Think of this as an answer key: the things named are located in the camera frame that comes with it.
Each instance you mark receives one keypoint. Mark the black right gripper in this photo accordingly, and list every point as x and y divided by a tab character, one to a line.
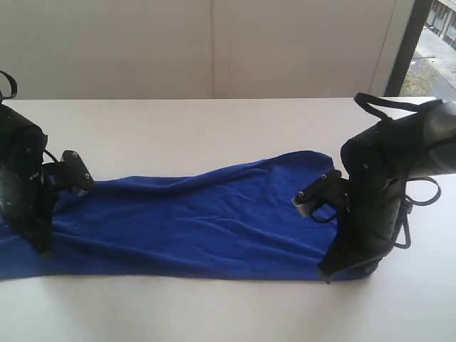
378	162

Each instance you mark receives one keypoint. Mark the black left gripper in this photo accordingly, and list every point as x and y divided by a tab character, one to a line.
26	201

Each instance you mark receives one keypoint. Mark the blue microfibre cloth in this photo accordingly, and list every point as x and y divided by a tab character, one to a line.
234	223

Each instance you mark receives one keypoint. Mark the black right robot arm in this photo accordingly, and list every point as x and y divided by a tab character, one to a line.
438	156

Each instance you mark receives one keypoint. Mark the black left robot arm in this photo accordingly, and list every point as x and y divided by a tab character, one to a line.
27	200

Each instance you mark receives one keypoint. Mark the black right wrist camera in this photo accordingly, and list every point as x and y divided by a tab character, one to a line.
325	199

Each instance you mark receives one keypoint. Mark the black window frame post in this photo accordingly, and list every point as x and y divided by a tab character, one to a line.
407	47

